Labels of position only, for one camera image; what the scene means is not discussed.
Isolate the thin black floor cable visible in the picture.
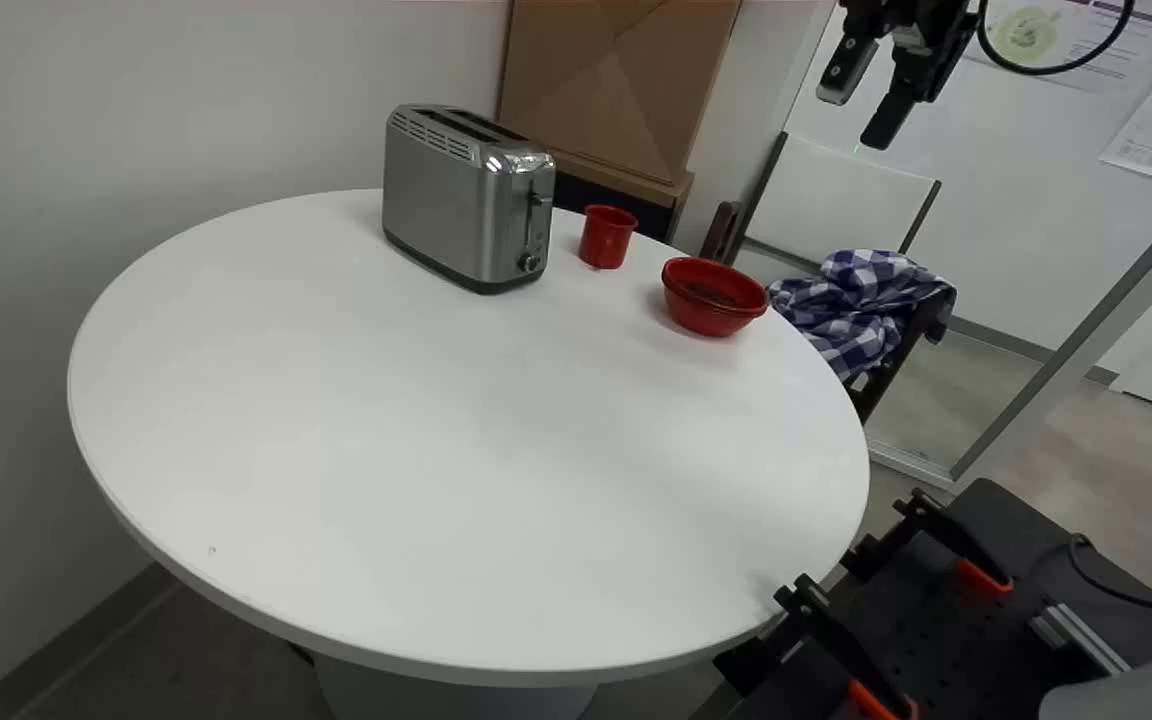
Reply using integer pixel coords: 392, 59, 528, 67
1059, 532, 1152, 621

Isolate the blue white checkered cloth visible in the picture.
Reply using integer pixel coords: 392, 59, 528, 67
769, 245, 958, 393

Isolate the wall poster with green circle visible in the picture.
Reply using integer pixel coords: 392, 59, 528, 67
986, 0, 1152, 98

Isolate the dark leaning stick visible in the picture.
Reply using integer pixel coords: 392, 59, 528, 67
700, 126, 796, 266

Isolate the silver two-slot toaster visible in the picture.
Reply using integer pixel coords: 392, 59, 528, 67
380, 98, 561, 300

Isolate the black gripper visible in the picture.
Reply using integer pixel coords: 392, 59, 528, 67
813, 0, 986, 152

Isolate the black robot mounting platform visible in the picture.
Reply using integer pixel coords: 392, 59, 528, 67
722, 473, 1152, 720

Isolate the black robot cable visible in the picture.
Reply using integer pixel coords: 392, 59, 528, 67
974, 0, 1152, 80

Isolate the red bowl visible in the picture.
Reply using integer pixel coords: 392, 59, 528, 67
656, 252, 772, 339

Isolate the short silver extrusion bar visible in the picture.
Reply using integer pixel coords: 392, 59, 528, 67
1025, 594, 1135, 679

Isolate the small red cup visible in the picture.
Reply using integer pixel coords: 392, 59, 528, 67
575, 198, 644, 274

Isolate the black clamp with orange handle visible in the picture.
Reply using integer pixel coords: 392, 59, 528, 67
711, 569, 924, 720
842, 487, 1019, 606

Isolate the aluminium frame bar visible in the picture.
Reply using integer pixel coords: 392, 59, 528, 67
946, 173, 1152, 490

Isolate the white leaning board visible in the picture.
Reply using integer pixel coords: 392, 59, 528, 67
740, 126, 950, 272

